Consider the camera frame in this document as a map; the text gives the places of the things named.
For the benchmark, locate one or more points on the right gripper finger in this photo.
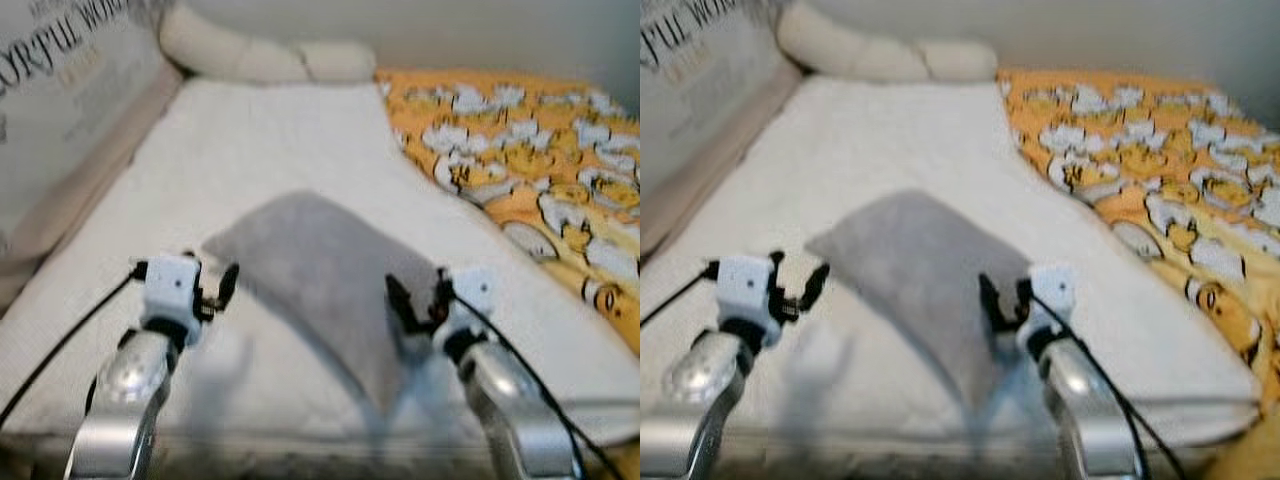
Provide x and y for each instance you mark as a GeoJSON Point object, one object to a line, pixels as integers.
{"type": "Point", "coordinates": [991, 300]}
{"type": "Point", "coordinates": [400, 302]}
{"type": "Point", "coordinates": [442, 285]}
{"type": "Point", "coordinates": [1024, 290]}

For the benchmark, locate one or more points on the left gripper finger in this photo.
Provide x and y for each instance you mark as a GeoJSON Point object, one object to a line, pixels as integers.
{"type": "Point", "coordinates": [774, 260]}
{"type": "Point", "coordinates": [228, 283]}
{"type": "Point", "coordinates": [814, 285]}
{"type": "Point", "coordinates": [189, 259]}

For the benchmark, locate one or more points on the yellow cartoon egg blanket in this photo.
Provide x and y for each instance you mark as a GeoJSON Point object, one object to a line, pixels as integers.
{"type": "Point", "coordinates": [520, 130]}
{"type": "Point", "coordinates": [1140, 130]}

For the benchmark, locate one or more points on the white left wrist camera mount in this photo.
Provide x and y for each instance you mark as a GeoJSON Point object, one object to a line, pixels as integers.
{"type": "Point", "coordinates": [745, 287]}
{"type": "Point", "coordinates": [172, 285]}

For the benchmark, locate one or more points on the grey plush pillow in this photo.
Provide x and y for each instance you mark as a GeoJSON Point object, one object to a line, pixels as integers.
{"type": "Point", "coordinates": [320, 260]}
{"type": "Point", "coordinates": [920, 255]}

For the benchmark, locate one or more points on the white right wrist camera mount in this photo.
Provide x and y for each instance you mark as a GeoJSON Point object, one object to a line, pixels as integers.
{"type": "Point", "coordinates": [475, 295]}
{"type": "Point", "coordinates": [1055, 292]}

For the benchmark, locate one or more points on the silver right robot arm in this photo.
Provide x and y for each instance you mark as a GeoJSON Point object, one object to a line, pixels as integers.
{"type": "Point", "coordinates": [1085, 400]}
{"type": "Point", "coordinates": [510, 400]}

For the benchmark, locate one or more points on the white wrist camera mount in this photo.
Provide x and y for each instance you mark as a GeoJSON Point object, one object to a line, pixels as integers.
{"type": "Point", "coordinates": [745, 287]}
{"type": "Point", "coordinates": [172, 285]}
{"type": "Point", "coordinates": [475, 295]}
{"type": "Point", "coordinates": [1055, 292]}

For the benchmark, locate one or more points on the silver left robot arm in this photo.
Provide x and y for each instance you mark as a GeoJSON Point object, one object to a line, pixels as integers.
{"type": "Point", "coordinates": [125, 390]}
{"type": "Point", "coordinates": [700, 385]}

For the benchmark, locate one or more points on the small beige pillow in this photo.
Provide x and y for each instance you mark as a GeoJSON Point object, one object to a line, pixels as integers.
{"type": "Point", "coordinates": [955, 60]}
{"type": "Point", "coordinates": [340, 62]}

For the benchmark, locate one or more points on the long beige bolster pillow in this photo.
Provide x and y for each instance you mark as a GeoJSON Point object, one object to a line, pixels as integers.
{"type": "Point", "coordinates": [215, 50]}
{"type": "Point", "coordinates": [835, 45]}

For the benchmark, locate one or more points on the white quilted mattress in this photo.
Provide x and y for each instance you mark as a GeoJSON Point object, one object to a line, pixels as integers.
{"type": "Point", "coordinates": [880, 130]}
{"type": "Point", "coordinates": [260, 130]}

